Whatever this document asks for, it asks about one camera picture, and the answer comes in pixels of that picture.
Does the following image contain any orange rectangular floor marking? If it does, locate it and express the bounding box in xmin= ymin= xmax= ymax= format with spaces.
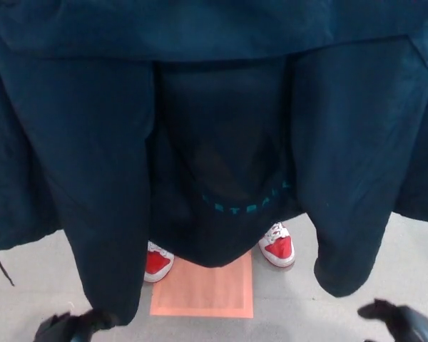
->
xmin=149 ymin=251 xmax=255 ymax=318

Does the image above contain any person's left red white sneaker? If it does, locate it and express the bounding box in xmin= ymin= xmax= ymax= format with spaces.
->
xmin=258 ymin=222 xmax=296 ymax=268

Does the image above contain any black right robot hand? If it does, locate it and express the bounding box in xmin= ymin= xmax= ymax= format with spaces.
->
xmin=356 ymin=298 xmax=428 ymax=342

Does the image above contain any person's right red white sneaker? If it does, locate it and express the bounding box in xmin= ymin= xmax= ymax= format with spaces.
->
xmin=143 ymin=240 xmax=175 ymax=284

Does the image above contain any dark navy coat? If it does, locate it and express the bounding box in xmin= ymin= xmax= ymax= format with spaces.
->
xmin=0 ymin=0 xmax=428 ymax=328

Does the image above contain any person's red white sneaker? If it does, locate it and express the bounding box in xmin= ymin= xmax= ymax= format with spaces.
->
xmin=143 ymin=240 xmax=175 ymax=284
xmin=258 ymin=222 xmax=296 ymax=268

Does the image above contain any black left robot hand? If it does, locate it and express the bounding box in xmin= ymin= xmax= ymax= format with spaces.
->
xmin=34 ymin=308 xmax=117 ymax=342

